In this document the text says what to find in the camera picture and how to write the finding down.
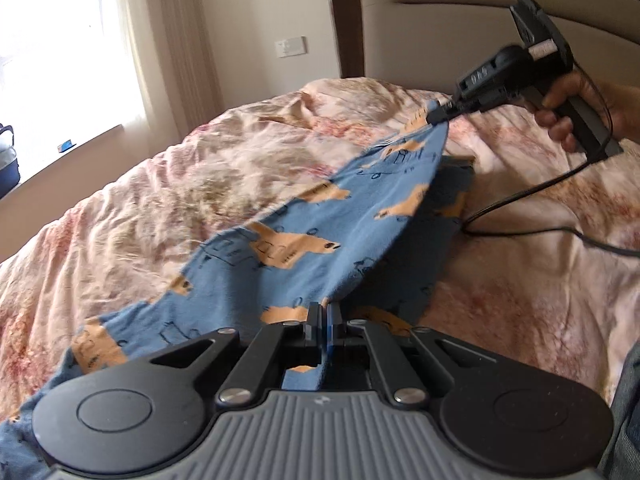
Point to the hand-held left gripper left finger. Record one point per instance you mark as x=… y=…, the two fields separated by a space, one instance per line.
x=313 y=327

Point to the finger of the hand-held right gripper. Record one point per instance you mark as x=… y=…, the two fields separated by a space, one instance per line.
x=442 y=110

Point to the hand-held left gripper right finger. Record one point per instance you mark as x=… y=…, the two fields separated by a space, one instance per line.
x=336 y=325

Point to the blue printed pants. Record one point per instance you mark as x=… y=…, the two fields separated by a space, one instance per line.
x=300 y=240

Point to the person's right forearm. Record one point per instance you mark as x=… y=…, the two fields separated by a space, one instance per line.
x=631 y=110

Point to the person's right hand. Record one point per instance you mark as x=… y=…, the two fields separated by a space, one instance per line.
x=567 y=87

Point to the beige padded headboard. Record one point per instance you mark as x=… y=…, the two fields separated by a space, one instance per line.
x=425 y=35

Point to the pink floral blanket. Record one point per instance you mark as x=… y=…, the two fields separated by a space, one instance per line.
x=150 y=185

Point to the cream curtain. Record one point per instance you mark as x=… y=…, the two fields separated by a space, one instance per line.
x=172 y=35

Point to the person's blue jeans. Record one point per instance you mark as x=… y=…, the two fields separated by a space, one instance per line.
x=625 y=410

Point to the small blue object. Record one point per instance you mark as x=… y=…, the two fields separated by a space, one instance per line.
x=66 y=145

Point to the dark blue backpack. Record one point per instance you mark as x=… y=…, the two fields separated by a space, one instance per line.
x=7 y=165

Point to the bright window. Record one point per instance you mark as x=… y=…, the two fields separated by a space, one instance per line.
x=55 y=50

